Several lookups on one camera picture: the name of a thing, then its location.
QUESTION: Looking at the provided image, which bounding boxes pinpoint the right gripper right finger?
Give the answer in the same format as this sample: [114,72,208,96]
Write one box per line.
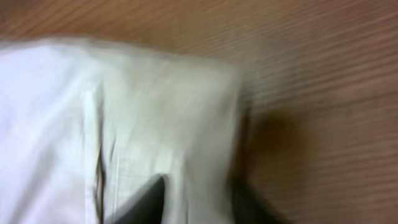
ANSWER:
[231,179,289,224]

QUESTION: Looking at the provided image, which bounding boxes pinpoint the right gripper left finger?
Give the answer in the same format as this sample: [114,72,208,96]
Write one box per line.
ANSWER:
[105,175,165,224]

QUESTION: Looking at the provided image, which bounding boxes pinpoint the beige khaki shorts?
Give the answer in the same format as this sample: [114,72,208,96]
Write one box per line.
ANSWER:
[1,38,241,223]

